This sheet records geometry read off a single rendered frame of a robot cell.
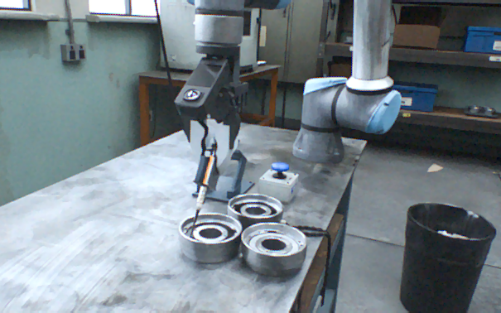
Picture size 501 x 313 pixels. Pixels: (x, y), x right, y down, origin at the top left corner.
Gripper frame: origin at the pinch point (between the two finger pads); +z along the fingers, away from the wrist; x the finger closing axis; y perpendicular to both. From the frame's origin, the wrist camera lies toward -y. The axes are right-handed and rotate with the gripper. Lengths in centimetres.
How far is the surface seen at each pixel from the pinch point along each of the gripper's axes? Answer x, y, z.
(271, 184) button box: -5.1, 20.1, 9.4
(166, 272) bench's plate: 0.9, -12.7, 13.1
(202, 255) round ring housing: -3.3, -8.8, 11.3
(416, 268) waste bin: -45, 107, 71
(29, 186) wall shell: 154, 97, 69
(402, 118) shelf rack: -32, 343, 56
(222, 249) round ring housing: -5.9, -7.3, 10.4
